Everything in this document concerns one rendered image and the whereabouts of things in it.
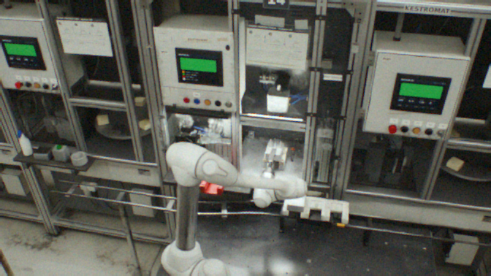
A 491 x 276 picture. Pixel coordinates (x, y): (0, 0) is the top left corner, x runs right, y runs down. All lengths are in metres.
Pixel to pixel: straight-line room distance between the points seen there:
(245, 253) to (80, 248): 1.58
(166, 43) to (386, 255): 1.68
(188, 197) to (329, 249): 0.97
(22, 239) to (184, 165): 2.30
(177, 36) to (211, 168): 0.78
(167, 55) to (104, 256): 1.82
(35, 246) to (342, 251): 2.40
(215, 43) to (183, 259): 1.08
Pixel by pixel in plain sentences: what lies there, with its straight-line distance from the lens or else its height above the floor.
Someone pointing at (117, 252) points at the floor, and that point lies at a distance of 3.58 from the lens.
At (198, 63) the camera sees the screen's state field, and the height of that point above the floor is 1.66.
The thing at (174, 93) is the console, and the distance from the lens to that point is 2.44.
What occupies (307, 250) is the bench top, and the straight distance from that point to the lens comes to 2.58.
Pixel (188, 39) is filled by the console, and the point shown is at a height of 1.78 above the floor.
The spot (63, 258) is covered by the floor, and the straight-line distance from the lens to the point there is 3.68.
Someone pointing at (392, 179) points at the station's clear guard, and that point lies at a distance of 2.60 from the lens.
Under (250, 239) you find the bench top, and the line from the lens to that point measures 2.61.
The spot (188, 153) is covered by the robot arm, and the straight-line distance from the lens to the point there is 1.89.
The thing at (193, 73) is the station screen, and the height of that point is 1.60.
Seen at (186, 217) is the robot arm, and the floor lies 1.17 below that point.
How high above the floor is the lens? 2.64
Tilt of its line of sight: 36 degrees down
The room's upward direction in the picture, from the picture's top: straight up
